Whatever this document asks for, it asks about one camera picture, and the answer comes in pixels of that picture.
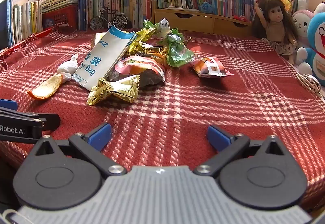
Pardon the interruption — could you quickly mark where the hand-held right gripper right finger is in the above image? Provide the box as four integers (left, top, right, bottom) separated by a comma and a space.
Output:
192, 125, 287, 179

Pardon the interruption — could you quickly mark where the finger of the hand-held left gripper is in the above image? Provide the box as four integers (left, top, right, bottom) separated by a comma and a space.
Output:
0, 107, 61, 135
0, 99, 19, 111

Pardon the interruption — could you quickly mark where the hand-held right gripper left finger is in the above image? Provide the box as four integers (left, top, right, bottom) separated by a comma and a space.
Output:
33, 123, 128, 176

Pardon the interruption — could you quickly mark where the orange peel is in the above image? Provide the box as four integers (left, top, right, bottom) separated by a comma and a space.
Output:
27, 74, 63, 100

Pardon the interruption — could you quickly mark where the small gold snack wrapper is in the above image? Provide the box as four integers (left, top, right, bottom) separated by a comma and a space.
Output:
87, 75, 141, 106

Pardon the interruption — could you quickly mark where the white tissue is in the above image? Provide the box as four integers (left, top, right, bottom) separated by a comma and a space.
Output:
56, 54, 79, 82

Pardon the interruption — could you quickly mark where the orange snack packet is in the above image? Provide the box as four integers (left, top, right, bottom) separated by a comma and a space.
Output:
191, 57, 234, 78

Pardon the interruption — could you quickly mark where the white and blue paper bag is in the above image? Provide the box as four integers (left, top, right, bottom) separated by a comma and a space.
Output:
71, 25, 138, 91

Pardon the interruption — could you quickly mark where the pink snack bag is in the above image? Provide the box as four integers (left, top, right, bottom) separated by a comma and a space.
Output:
108, 55, 166, 87

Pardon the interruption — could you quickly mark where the green silver-lined snack bag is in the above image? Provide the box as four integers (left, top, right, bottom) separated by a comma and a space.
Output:
159, 27, 195, 68

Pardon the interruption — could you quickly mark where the large gold snack bag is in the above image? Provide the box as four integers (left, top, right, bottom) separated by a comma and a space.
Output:
127, 27, 170, 68

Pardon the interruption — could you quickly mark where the green wrapper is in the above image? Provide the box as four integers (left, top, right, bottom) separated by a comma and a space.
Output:
143, 20, 163, 34

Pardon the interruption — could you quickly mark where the white paper slip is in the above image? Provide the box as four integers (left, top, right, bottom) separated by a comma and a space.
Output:
159, 18, 171, 35

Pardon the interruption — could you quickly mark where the row of thin pale books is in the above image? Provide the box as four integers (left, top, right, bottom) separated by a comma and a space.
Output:
0, 0, 43, 49

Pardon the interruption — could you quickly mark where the red plaid blanket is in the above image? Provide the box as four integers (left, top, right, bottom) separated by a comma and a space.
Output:
0, 27, 325, 212

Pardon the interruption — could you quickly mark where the red plastic tray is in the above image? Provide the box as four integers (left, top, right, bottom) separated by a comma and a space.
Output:
0, 27, 55, 56

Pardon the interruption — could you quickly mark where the red plastic basket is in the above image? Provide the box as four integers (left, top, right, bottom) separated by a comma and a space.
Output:
41, 4, 80, 32

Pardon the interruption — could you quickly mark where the wooden drawer organizer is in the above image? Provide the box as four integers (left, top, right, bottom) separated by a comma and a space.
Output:
152, 1, 254, 37

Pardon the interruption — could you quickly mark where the small red toy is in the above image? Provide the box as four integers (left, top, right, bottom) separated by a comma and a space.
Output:
232, 14, 252, 23

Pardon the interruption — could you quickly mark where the miniature bicycle model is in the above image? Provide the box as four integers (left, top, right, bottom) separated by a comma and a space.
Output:
89, 6, 129, 31

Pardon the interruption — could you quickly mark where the brown-haired doll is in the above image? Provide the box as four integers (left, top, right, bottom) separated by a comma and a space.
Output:
251, 0, 299, 65

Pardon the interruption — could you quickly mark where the blue yarn flower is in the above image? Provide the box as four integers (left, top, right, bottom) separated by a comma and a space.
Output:
200, 1, 214, 14

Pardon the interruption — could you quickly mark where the white bunny plush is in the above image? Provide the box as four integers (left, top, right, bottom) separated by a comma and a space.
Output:
290, 0, 325, 49

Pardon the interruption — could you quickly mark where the blue cat plush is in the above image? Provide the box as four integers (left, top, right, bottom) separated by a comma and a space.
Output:
296, 12, 325, 87

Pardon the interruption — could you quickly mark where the wooden board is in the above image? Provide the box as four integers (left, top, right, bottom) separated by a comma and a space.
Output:
307, 0, 325, 9

